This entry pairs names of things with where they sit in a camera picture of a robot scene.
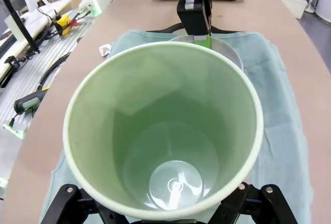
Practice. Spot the green black screwdriver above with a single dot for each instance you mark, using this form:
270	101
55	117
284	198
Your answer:
28	102

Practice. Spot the grey white bowl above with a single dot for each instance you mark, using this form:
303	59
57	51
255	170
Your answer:
227	50

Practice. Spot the black clamp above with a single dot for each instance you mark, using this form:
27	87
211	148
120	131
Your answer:
11	62

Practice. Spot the white storage box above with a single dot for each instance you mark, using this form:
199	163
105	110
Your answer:
293	4

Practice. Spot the teal cloth mat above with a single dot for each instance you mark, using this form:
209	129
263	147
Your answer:
279	105

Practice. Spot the tall pale green cup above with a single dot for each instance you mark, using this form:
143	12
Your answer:
155	110

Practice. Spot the green lit connector block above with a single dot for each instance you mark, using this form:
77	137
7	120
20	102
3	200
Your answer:
14	131
91	8

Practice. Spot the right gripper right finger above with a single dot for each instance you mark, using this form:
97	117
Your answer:
263	206

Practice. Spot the black stand pole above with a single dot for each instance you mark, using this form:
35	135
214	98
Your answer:
18	19

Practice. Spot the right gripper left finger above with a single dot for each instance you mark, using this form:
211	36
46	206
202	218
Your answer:
72	206

